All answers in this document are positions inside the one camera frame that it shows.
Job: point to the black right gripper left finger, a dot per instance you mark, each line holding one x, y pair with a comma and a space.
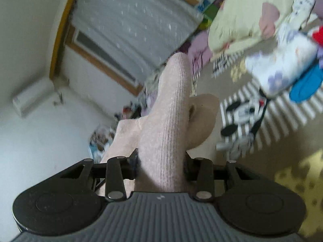
119, 169

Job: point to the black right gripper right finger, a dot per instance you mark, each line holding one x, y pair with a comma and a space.
200, 173

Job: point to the pink knit sweater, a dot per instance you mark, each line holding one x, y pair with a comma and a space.
176, 123

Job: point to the Mickey Mouse print blanket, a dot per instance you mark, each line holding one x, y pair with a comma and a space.
287, 147

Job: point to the purple crumpled bedsheet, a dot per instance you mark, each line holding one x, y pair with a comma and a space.
198, 51

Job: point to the white floral cloth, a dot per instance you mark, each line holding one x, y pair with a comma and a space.
294, 53

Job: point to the grey spotted curtain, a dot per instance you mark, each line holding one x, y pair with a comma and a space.
137, 36

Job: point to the white wall air conditioner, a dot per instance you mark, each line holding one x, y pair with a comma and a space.
28, 98

